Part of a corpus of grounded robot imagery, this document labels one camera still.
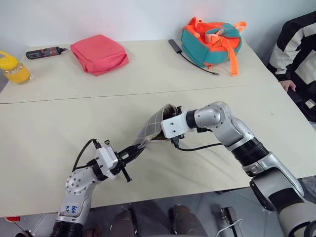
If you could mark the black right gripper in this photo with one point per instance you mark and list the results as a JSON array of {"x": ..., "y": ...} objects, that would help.
[{"x": 179, "y": 111}]

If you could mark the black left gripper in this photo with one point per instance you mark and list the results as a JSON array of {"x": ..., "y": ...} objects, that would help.
[{"x": 122, "y": 165}]

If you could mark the grey plaid pouch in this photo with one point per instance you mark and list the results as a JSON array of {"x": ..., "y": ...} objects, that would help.
[{"x": 153, "y": 123}]

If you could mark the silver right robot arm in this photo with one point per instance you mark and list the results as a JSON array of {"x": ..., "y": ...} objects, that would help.
[{"x": 222, "y": 118}]

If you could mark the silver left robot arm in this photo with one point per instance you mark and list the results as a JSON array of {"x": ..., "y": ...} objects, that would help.
[{"x": 76, "y": 185}]

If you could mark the person's bare hand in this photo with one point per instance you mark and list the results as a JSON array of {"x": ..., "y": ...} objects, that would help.
[{"x": 289, "y": 85}]

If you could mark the dark grey adapter stick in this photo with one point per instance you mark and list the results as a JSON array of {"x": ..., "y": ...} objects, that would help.
[{"x": 174, "y": 45}]

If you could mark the teal and orange backpack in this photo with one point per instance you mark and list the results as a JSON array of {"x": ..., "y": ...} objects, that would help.
[{"x": 209, "y": 47}]

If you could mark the dark rounded shape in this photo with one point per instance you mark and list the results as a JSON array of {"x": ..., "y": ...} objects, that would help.
[{"x": 185, "y": 219}]

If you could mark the pink folded fabric bag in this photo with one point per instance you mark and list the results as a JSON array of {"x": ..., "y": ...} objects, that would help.
[{"x": 98, "y": 54}]

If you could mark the black and red electric screwdriver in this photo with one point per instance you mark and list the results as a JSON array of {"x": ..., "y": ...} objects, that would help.
[{"x": 42, "y": 52}]

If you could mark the small red object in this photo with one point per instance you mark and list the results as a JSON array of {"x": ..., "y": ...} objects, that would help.
[{"x": 12, "y": 219}]

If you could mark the person in black-white jacket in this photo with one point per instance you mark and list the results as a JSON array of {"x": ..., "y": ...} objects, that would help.
[{"x": 296, "y": 37}]

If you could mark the yellow-lidded bottle of orange liquid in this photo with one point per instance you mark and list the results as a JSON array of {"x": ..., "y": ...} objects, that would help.
[{"x": 18, "y": 74}]

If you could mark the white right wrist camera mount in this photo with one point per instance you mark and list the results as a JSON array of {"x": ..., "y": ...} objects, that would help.
[{"x": 172, "y": 126}]

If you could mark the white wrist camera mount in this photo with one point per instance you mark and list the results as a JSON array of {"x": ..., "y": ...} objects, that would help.
[
  {"x": 172, "y": 126},
  {"x": 108, "y": 158}
]

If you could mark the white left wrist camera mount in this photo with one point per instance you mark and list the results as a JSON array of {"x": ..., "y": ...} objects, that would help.
[{"x": 108, "y": 158}]

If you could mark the grey metal bracket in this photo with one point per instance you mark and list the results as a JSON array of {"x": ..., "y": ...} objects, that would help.
[{"x": 232, "y": 217}]

